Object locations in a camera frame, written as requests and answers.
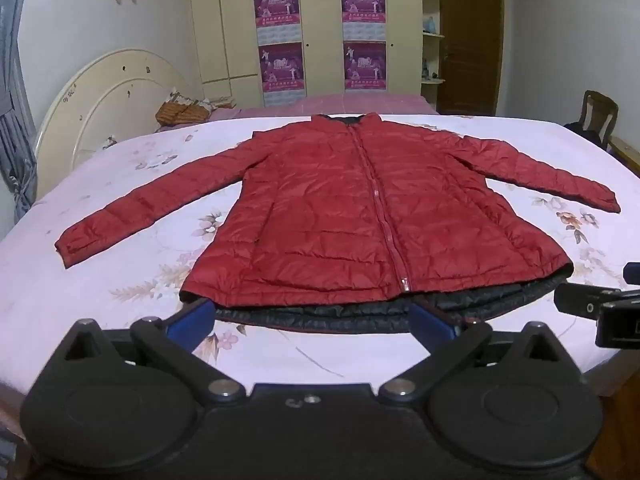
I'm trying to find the red puffer jacket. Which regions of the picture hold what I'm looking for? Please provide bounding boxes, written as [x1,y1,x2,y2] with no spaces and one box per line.
[54,112,623,336]

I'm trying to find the cream wardrobe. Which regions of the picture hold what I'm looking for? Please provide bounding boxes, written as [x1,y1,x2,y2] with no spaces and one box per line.
[187,0,441,108]

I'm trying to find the wooden chair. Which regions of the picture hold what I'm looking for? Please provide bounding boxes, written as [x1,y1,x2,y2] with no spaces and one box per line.
[575,90,620,153]

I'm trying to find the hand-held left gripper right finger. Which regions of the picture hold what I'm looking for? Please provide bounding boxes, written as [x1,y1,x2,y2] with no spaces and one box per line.
[377,297,563,404]

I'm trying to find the brown wooden door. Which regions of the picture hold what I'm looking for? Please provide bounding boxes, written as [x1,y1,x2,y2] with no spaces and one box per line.
[436,0,505,116]

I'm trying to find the cream rounded headboard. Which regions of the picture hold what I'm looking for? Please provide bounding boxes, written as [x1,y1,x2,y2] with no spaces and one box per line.
[34,49,201,188]

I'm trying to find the purple wall poster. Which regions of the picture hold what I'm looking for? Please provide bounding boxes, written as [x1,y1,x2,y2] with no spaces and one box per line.
[252,0,301,44]
[340,0,388,42]
[257,42,306,107]
[343,41,388,93]

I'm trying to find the pink striped blanket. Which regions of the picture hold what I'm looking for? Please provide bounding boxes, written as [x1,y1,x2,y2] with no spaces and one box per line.
[207,93,438,123]

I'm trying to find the cream corner shelf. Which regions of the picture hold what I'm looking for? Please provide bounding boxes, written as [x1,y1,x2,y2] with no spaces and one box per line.
[421,0,447,111]

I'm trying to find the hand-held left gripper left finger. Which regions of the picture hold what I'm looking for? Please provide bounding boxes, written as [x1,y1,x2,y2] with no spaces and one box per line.
[59,297,247,404]

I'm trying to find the floral bed sheet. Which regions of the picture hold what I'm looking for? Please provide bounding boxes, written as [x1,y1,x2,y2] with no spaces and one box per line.
[0,111,640,411]

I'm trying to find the dark cloth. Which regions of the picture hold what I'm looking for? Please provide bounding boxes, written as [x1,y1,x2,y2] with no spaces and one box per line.
[563,121,610,151]

